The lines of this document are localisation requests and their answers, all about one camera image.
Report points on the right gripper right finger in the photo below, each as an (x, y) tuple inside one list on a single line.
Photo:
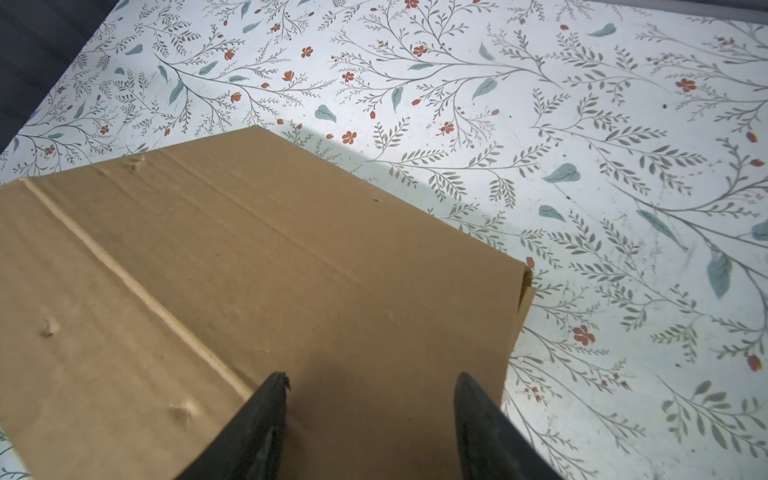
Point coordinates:
[(489, 445)]

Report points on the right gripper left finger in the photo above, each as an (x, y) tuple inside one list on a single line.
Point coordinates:
[(250, 445)]

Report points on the brown cardboard box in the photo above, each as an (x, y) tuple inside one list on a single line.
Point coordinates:
[(145, 299)]

